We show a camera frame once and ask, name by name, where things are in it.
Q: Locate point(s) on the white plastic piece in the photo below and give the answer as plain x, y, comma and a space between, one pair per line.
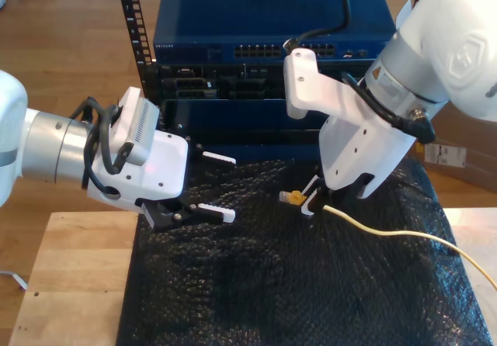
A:
404, 12

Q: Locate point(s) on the black rack server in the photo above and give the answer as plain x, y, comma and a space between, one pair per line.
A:
233, 86

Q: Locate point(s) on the grey metal bracket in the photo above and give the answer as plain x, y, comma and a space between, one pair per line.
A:
17, 279

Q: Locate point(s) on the blue rack shelf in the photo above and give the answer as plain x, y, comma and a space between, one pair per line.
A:
240, 117

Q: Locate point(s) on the black bubble wrap mat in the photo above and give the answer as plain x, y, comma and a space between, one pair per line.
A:
272, 284

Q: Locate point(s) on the blue network switch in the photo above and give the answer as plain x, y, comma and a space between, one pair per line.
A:
252, 12

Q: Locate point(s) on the brown cardboard box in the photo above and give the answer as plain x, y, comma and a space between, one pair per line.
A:
466, 167

